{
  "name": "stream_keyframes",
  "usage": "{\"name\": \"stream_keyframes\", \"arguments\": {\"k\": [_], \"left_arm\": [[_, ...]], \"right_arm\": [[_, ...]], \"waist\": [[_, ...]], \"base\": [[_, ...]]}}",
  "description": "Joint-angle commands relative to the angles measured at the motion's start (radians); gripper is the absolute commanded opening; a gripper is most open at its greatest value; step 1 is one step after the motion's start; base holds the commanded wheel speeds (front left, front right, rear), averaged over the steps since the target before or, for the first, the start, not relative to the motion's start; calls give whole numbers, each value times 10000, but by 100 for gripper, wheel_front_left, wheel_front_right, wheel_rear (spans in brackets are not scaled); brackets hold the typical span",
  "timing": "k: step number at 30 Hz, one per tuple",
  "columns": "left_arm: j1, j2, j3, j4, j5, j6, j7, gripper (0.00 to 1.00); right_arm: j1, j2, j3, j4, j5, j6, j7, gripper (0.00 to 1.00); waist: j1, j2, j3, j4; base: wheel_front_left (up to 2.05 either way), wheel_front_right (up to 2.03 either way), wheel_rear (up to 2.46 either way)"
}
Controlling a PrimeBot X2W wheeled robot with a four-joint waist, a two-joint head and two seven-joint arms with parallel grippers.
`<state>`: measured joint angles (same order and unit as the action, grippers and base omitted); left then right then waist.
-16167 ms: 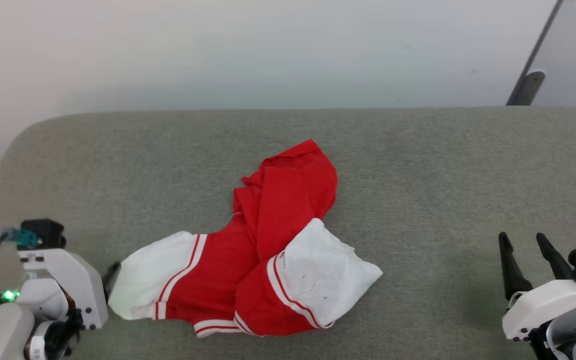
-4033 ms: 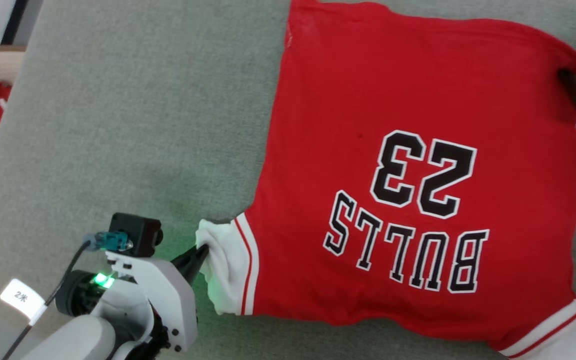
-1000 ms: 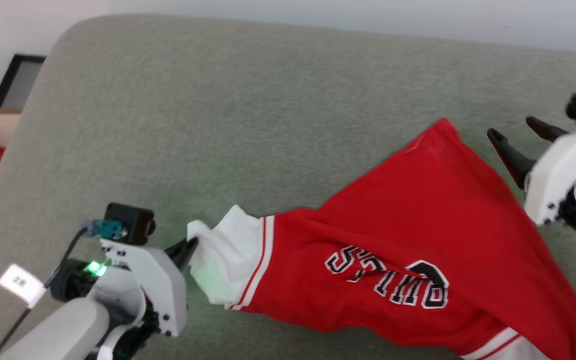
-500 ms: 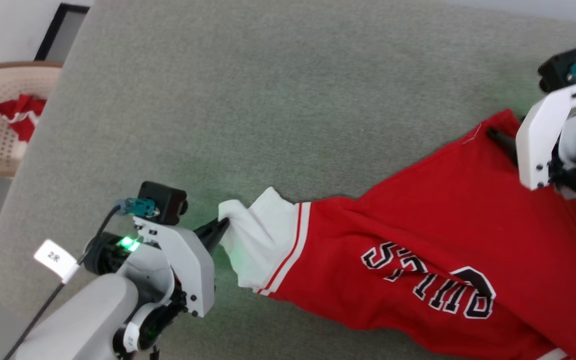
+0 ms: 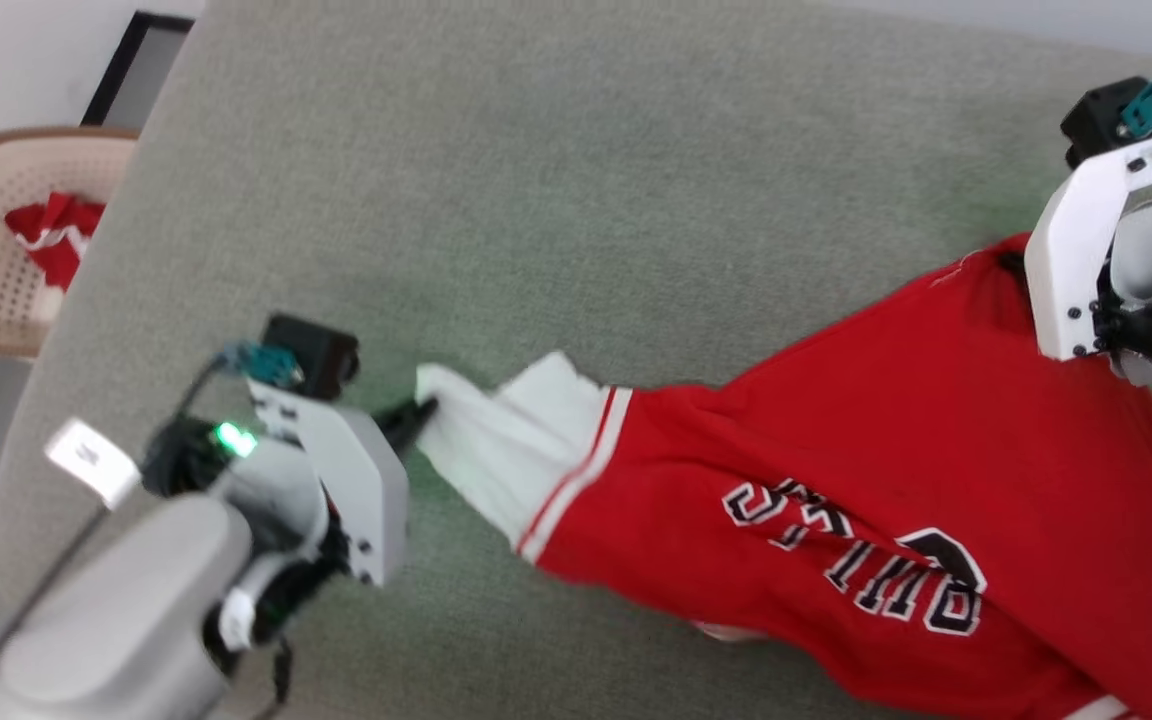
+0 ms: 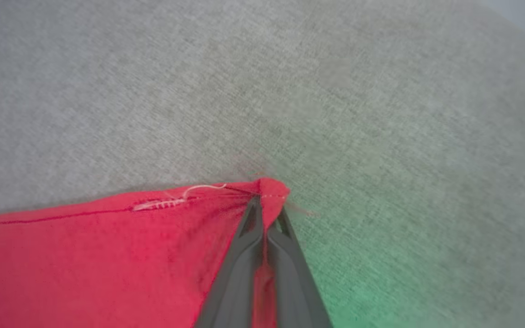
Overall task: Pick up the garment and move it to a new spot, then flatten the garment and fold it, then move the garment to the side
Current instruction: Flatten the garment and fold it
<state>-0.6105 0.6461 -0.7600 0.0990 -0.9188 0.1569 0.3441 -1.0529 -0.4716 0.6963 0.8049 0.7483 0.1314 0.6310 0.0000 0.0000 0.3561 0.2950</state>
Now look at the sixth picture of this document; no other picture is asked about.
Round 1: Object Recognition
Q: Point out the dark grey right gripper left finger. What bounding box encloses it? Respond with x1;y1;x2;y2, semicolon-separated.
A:
193;195;268;328

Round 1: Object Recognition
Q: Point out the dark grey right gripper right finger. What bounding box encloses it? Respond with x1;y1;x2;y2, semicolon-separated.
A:
267;207;334;328

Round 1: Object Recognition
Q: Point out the red garment with white stripes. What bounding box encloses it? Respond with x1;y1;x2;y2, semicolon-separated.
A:
0;177;291;328

